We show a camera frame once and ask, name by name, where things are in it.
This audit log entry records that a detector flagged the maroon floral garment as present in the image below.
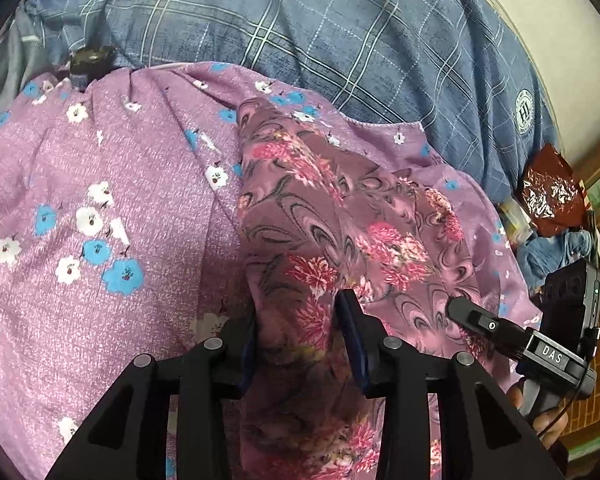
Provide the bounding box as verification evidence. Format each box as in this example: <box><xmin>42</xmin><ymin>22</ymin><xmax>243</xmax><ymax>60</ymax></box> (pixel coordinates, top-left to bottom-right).
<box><xmin>237</xmin><ymin>99</ymin><xmax>510</xmax><ymax>479</ymax></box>

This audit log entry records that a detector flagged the right hand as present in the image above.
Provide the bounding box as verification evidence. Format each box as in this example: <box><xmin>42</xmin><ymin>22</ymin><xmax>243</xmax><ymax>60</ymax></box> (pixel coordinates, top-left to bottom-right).
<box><xmin>506</xmin><ymin>385</ymin><xmax>568</xmax><ymax>448</ymax></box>

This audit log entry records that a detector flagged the blue crumpled cloth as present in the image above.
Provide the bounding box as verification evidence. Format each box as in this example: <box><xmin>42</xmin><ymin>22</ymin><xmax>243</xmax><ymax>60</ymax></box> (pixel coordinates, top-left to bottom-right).
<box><xmin>516</xmin><ymin>230</ymin><xmax>593</xmax><ymax>296</ymax></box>

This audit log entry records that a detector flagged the red brown snack packet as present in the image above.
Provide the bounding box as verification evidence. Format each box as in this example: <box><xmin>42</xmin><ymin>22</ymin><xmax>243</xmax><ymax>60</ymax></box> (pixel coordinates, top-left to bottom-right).
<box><xmin>516</xmin><ymin>144</ymin><xmax>588</xmax><ymax>237</ymax></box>

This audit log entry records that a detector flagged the purple flowered cloth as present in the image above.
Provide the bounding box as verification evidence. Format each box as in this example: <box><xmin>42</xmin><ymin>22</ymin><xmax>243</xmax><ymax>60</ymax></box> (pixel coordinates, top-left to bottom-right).
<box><xmin>0</xmin><ymin>63</ymin><xmax>541</xmax><ymax>479</ymax></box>

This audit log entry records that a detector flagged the blue plaid bedsheet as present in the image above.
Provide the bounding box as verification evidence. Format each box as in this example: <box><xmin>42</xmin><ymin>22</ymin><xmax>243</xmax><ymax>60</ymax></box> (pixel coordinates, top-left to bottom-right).
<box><xmin>0</xmin><ymin>0</ymin><xmax>558</xmax><ymax>203</ymax></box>

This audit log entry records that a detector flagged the small black round object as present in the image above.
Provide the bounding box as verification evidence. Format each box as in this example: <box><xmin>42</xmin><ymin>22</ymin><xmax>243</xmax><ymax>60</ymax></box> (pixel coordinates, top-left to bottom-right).
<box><xmin>69</xmin><ymin>46</ymin><xmax>116</xmax><ymax>90</ymax></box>

